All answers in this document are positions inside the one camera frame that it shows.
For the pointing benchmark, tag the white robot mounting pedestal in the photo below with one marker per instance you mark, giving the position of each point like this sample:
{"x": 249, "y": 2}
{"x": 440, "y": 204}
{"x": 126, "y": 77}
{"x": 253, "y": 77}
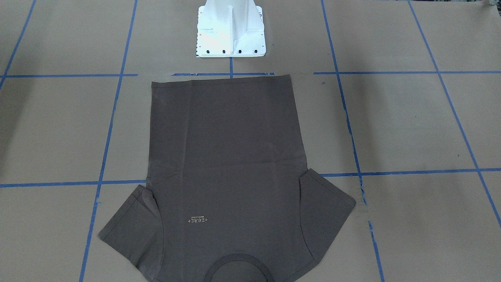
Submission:
{"x": 230, "y": 28}

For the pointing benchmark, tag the dark brown t-shirt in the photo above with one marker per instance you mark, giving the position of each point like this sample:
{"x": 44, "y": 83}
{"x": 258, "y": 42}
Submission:
{"x": 228, "y": 196}

